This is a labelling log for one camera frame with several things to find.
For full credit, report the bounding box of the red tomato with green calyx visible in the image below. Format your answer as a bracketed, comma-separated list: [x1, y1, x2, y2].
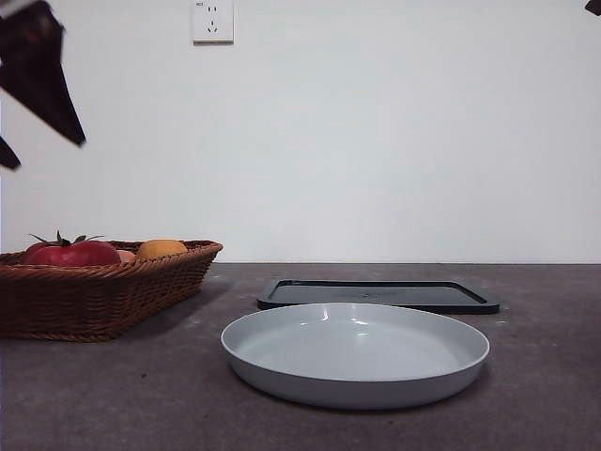
[22, 230, 123, 267]

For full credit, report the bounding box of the black rectangular tray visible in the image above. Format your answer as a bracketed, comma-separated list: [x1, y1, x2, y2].
[256, 278, 501, 316]

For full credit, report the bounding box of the grey round plate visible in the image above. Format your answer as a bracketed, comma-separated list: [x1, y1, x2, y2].
[220, 302, 492, 412]

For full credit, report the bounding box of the brown wicker basket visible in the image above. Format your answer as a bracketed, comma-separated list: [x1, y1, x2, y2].
[0, 240, 224, 343]

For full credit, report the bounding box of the orange round fruit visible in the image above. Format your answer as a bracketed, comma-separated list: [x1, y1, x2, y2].
[135, 239, 190, 262]

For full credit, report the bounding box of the white wall socket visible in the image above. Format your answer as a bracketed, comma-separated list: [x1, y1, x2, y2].
[192, 0, 235, 47]

